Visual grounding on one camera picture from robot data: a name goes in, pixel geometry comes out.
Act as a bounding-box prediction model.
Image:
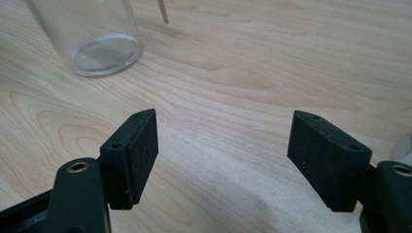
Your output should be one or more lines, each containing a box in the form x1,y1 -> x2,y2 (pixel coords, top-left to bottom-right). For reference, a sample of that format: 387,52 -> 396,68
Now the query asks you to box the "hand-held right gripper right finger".
287,110 -> 373,213

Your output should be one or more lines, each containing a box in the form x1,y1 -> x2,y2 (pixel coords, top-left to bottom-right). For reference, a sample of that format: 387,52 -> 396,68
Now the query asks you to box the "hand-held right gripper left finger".
99,108 -> 159,211

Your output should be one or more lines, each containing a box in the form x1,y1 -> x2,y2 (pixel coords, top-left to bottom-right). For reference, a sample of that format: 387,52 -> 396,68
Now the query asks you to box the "clear glass jar with hinged lid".
23,0 -> 170,78

